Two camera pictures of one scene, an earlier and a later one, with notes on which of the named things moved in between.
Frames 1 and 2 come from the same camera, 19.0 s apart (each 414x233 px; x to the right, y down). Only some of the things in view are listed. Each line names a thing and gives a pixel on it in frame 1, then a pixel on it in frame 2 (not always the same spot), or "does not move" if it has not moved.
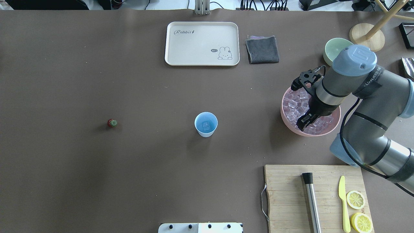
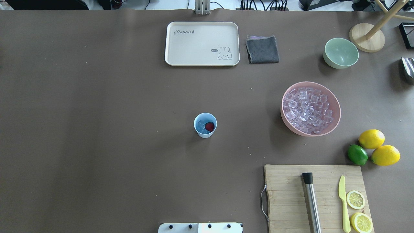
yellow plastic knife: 342,194 does not move
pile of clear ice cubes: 296,103 does not move
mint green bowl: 332,47 does not move
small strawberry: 112,123 → 209,126
